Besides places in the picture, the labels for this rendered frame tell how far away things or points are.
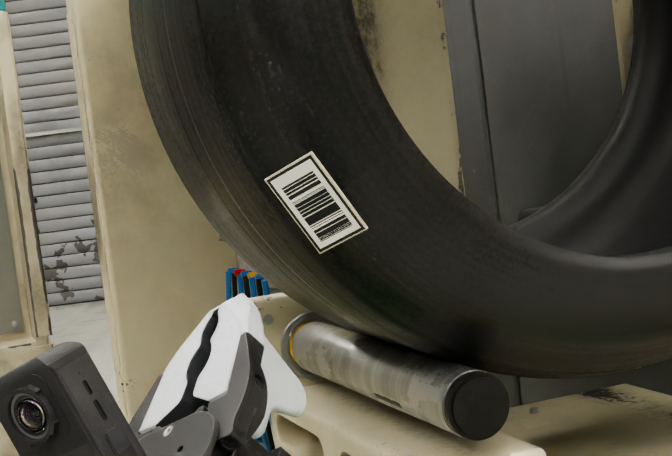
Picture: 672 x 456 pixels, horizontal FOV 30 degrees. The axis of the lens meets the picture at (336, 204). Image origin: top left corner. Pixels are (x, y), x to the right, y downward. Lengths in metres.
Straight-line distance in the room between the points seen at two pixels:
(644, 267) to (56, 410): 0.44
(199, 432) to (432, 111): 0.67
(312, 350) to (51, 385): 0.55
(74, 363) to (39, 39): 9.99
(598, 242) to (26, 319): 0.68
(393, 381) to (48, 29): 9.69
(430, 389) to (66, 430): 0.35
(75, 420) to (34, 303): 0.90
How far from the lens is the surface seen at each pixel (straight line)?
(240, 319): 0.64
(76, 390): 0.55
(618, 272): 0.85
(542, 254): 0.82
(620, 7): 1.45
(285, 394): 0.65
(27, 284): 1.46
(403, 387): 0.88
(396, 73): 1.19
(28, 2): 10.58
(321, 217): 0.78
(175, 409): 0.63
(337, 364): 1.01
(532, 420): 1.18
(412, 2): 1.21
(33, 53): 10.53
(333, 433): 0.98
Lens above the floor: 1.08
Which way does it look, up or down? 3 degrees down
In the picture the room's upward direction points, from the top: 7 degrees counter-clockwise
